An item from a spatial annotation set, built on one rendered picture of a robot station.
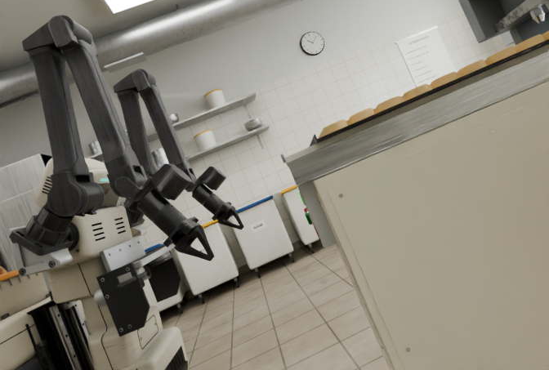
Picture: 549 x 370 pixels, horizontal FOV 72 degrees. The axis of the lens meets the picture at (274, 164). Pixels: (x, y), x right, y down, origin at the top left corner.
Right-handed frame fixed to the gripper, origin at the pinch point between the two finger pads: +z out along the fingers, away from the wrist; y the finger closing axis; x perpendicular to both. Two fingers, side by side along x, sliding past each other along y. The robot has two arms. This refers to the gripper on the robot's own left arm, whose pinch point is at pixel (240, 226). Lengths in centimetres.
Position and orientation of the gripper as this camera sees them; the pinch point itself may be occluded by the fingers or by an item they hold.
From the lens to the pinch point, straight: 130.0
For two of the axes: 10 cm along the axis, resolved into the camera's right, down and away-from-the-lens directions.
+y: 0.6, 0.2, 10.0
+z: 7.7, 6.3, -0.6
